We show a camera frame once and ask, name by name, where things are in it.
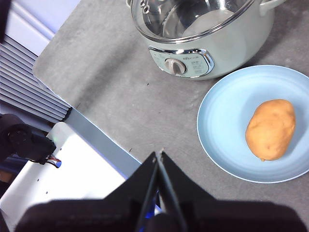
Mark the pale green electric steamer pot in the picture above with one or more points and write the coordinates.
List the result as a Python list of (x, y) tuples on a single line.
[(229, 55)]

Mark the blue round plate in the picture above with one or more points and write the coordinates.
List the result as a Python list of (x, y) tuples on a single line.
[(224, 135)]

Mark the brown potato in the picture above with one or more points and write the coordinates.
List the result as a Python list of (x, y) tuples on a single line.
[(270, 130)]

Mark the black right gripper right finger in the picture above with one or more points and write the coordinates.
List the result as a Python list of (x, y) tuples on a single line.
[(217, 217)]

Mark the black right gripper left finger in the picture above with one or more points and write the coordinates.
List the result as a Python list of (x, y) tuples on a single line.
[(101, 215)]

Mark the grey ribbed panel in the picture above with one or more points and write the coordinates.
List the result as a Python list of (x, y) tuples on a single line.
[(24, 84)]

